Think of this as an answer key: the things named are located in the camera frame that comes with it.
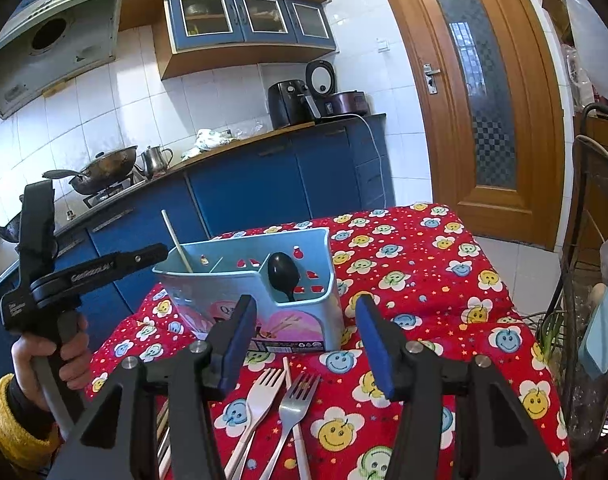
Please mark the dark pot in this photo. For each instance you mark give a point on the dark pot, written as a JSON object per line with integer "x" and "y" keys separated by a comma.
{"x": 4, "y": 232}

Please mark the gas stove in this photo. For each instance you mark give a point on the gas stove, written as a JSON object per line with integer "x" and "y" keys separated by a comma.
{"x": 104, "y": 197}

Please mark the person's left forearm yellow cuff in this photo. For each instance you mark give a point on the person's left forearm yellow cuff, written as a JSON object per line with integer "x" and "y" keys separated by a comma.
{"x": 9, "y": 425}

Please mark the white plastic bag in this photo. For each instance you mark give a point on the white plastic bag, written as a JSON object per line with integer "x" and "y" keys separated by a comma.
{"x": 588, "y": 45}

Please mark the light blue utensil holder box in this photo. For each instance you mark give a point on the light blue utensil holder box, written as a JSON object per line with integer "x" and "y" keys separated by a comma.
{"x": 294, "y": 325}

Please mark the white wall switch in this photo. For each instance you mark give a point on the white wall switch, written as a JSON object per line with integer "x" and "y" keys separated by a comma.
{"x": 383, "y": 45}

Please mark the metal fork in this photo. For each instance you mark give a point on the metal fork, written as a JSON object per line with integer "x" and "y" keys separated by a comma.
{"x": 295, "y": 405}

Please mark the white plastic fork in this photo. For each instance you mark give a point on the white plastic fork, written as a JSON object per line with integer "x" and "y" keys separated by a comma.
{"x": 261, "y": 400}

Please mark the wooden door with glass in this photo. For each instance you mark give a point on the wooden door with glass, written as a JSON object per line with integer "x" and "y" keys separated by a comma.
{"x": 448, "y": 160}

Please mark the person's left hand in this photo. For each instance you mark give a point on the person's left hand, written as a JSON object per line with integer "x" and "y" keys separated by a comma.
{"x": 26, "y": 355}

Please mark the green onions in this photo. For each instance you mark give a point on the green onions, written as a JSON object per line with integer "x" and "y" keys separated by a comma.
{"x": 551, "y": 332}

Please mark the black spoon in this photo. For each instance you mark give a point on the black spoon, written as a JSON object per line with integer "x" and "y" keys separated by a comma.
{"x": 283, "y": 272}

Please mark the metal kettle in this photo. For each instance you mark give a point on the metal kettle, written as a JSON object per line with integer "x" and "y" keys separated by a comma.
{"x": 154, "y": 160}

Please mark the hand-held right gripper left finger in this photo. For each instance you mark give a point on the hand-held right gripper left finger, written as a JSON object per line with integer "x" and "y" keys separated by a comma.
{"x": 239, "y": 345}

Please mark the blue kitchen base cabinets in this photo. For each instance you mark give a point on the blue kitchen base cabinets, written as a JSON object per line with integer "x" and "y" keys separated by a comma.
{"x": 244, "y": 185}

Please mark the light blue plastic board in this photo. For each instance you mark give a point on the light blue plastic board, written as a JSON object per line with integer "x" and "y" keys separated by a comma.
{"x": 601, "y": 335}

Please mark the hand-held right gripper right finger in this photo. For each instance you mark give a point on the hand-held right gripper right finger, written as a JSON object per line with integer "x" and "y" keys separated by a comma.
{"x": 373, "y": 350}

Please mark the red smiley flower tablecloth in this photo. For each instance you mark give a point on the red smiley flower tablecloth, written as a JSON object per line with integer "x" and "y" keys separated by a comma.
{"x": 423, "y": 280}

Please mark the white crumpled cloth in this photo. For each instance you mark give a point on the white crumpled cloth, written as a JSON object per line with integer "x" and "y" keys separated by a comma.
{"x": 206, "y": 140}

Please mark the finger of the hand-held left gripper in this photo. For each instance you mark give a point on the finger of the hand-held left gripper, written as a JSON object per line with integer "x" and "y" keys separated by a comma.
{"x": 144, "y": 256}

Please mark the black air fryer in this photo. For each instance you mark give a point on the black air fryer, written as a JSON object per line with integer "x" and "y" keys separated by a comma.
{"x": 284, "y": 105}

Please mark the dark wok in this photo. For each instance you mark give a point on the dark wok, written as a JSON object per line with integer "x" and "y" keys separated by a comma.
{"x": 104, "y": 165}

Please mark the glass door wall cabinet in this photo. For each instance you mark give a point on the glass door wall cabinet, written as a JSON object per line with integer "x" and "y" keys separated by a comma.
{"x": 209, "y": 35}

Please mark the range hood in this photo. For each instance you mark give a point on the range hood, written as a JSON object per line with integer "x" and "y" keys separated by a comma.
{"x": 59, "y": 60}

